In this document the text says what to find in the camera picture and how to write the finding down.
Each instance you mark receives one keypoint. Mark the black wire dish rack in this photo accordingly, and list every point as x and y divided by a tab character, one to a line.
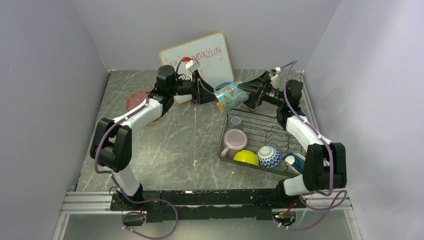
262	130

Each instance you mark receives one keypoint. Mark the aluminium rail at wall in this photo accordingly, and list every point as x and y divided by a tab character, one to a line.
305	98

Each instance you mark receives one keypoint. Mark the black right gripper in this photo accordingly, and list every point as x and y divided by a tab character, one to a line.
254	86

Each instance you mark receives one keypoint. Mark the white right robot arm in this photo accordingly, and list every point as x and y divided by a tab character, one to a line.
325	161

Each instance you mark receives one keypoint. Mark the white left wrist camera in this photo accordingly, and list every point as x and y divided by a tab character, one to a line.
191	64

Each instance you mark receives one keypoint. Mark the pink polka-dot plate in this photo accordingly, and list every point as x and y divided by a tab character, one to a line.
137	98

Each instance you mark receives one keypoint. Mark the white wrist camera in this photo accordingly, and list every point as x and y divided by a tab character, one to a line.
191	64
274	74

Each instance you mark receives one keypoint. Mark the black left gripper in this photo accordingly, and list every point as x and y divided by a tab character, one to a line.
201	92

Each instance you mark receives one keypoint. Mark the small grey-blue cup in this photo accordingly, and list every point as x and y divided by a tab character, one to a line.
235	123

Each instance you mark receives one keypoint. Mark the teal white-dot bowl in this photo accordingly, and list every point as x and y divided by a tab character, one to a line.
296	161

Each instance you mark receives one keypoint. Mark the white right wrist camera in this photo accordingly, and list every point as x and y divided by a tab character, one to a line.
274	74

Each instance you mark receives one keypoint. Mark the black base bar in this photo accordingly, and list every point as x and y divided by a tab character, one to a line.
212	203

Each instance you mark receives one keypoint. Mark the yellow polka-dot plate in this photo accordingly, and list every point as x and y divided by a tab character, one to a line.
157	118

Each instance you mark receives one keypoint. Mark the blue butterfly mug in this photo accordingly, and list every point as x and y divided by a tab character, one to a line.
229	95

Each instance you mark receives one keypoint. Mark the yellow-framed whiteboard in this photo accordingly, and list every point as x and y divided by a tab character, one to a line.
212	54

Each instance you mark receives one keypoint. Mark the blue zigzag pattern bowl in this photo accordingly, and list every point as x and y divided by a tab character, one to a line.
269	157

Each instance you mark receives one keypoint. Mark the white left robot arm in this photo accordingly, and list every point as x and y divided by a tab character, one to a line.
111	147

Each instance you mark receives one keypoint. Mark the yellow-green bowl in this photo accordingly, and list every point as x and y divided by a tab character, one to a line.
246	156

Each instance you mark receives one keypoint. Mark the lilac mug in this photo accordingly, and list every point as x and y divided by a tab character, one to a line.
234	140

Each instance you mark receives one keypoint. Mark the aluminium front frame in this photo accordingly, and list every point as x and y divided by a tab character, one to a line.
88	216

